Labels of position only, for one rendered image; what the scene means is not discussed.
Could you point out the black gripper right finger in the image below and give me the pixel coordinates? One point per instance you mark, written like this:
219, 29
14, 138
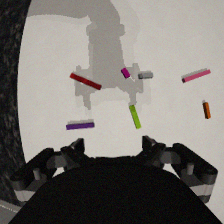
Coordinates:
197, 173

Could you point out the lime green rod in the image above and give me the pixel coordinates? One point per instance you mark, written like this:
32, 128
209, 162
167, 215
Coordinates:
135, 116

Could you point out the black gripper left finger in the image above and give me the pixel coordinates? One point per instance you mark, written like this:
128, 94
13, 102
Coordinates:
28, 179

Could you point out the purple rod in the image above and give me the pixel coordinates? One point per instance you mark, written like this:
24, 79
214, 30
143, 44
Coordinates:
80, 126

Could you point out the orange rod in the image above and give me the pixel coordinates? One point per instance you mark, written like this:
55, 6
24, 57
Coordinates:
206, 110

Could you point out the small magenta block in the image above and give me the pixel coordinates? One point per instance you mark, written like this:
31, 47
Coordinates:
125, 73

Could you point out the pink rod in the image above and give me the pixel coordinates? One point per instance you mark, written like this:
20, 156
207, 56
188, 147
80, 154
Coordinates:
196, 76

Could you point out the grey rod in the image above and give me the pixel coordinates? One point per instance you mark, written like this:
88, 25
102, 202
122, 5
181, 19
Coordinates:
145, 75

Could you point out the dark red rod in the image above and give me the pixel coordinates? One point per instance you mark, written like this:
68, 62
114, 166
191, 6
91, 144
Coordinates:
85, 81

